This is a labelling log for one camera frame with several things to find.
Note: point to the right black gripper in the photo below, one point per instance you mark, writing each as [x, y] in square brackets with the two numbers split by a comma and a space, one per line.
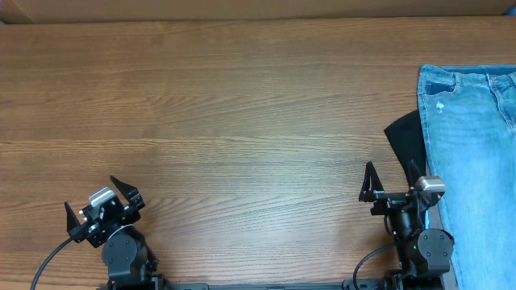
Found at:
[372, 190]

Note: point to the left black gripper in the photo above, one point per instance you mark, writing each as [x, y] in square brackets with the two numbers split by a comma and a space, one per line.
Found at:
[81, 234]

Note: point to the light blue jeans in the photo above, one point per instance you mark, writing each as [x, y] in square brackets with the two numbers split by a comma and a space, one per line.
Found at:
[468, 125]

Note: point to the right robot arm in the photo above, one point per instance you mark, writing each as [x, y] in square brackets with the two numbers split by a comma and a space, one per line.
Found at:
[424, 253]

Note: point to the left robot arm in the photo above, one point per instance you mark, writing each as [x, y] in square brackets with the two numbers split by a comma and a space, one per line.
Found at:
[130, 262]

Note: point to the black garment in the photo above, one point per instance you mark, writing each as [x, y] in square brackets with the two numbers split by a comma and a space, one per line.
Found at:
[406, 139]

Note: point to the grey garment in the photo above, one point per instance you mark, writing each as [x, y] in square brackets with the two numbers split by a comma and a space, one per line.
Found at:
[441, 250]

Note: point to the cardboard backboard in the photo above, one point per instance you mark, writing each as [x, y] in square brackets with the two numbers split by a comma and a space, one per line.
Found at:
[101, 11]

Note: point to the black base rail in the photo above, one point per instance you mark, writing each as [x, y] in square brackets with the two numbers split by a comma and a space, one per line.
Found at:
[366, 284]

